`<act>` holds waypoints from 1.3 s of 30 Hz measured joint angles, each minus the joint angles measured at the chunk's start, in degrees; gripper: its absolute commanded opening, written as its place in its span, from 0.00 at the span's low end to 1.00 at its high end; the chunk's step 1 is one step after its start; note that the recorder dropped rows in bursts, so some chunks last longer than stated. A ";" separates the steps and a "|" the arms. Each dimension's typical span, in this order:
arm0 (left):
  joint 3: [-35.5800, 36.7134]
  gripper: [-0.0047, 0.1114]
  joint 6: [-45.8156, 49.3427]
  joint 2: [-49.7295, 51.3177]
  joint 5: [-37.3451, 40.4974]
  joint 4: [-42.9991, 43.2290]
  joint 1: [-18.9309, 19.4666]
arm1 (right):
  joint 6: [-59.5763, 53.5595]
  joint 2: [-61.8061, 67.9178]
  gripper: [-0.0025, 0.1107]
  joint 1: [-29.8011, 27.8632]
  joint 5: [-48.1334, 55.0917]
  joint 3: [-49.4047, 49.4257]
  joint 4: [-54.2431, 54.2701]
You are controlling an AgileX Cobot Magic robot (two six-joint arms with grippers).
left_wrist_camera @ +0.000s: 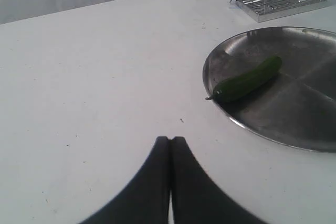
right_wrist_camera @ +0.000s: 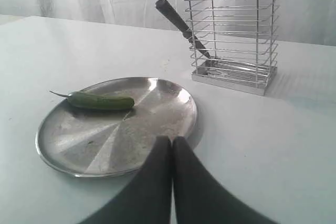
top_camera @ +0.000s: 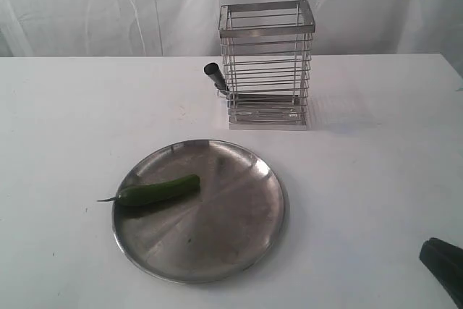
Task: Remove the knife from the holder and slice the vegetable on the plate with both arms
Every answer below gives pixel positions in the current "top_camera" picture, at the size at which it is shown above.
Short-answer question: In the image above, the black knife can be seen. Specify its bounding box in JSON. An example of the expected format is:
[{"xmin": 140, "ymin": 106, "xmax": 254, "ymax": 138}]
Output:
[{"xmin": 203, "ymin": 62, "xmax": 300, "ymax": 104}]

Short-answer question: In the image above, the green cucumber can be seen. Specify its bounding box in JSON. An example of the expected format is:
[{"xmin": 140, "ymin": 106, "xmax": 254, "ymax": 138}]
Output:
[{"xmin": 98, "ymin": 174, "xmax": 200, "ymax": 207}]

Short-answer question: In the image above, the wire metal utensil rack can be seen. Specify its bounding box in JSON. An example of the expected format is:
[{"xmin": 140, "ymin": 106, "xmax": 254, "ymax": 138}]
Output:
[{"xmin": 218, "ymin": 0, "xmax": 315, "ymax": 130}]

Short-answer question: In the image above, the round steel plate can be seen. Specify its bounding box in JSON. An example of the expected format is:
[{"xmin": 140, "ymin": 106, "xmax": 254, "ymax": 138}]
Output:
[{"xmin": 112, "ymin": 140, "xmax": 288, "ymax": 284}]

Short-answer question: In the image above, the white backdrop curtain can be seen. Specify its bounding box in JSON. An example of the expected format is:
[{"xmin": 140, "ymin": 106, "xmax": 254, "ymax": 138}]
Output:
[{"xmin": 1, "ymin": 0, "xmax": 462, "ymax": 72}]

